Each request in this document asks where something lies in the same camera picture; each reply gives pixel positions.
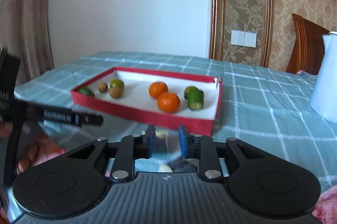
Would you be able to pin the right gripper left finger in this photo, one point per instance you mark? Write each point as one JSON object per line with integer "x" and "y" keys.
{"x": 129, "y": 149}

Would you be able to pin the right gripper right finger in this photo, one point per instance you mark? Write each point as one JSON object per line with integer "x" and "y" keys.
{"x": 202, "y": 148}

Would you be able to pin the dark eggplant piece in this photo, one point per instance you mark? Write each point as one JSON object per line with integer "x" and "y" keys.
{"x": 179, "y": 165}
{"x": 161, "y": 141}

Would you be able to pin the cut green cucumber piece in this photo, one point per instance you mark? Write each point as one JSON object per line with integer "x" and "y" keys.
{"x": 195, "y": 99}

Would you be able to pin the green tomato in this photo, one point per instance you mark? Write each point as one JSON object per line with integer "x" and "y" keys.
{"x": 117, "y": 83}
{"x": 187, "y": 90}

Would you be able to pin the large orange tangerine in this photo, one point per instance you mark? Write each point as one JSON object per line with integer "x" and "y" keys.
{"x": 168, "y": 102}

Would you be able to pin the brown kiwi fruit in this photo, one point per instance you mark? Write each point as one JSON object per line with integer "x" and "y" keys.
{"x": 115, "y": 92}
{"x": 103, "y": 87}

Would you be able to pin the small orange tangerine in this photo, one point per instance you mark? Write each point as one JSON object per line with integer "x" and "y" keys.
{"x": 157, "y": 88}

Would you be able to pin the red shallow cardboard box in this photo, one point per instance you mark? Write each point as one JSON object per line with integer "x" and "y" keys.
{"x": 137, "y": 105}

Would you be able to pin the teal plaid bedsheet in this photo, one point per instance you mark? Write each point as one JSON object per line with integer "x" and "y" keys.
{"x": 263, "y": 107}

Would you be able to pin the beige patterned curtain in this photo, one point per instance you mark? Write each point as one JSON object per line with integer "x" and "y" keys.
{"x": 24, "y": 33}

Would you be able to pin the white electric kettle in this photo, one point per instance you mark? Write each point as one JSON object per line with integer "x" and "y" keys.
{"x": 324, "y": 95}

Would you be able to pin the pink floral towel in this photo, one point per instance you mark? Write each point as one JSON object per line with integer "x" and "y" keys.
{"x": 326, "y": 208}

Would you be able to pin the wooden headboard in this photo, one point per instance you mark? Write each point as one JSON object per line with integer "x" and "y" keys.
{"x": 308, "y": 51}

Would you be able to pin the gold framed wallpaper panel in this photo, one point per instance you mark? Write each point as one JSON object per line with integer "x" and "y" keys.
{"x": 252, "y": 16}

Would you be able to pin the white wall switch panel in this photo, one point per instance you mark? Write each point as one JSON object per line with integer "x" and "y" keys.
{"x": 243, "y": 39}

